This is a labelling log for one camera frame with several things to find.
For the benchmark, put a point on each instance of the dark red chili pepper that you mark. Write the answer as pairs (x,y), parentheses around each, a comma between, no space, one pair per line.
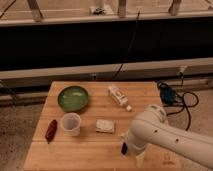
(50,133)

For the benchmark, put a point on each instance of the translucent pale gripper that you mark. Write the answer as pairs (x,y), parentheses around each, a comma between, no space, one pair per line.
(139,160)

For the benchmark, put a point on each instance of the green bowl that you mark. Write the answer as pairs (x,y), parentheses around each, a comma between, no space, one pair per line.
(73,98)

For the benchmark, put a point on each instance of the white plastic bottle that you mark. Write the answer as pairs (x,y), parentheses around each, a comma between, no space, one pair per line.
(119,97)

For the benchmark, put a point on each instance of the black eraser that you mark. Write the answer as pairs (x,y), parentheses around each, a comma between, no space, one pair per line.
(124,148)

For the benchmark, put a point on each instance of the blue power adapter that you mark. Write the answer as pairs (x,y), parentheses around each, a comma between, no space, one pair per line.
(167,95)

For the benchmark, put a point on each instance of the translucent plastic cup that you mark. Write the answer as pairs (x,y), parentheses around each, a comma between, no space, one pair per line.
(71,123)

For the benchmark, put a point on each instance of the white folded cloth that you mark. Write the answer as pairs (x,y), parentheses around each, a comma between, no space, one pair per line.
(105,126)

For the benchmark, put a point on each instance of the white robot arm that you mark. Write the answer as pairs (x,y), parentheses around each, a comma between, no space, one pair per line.
(150,126)

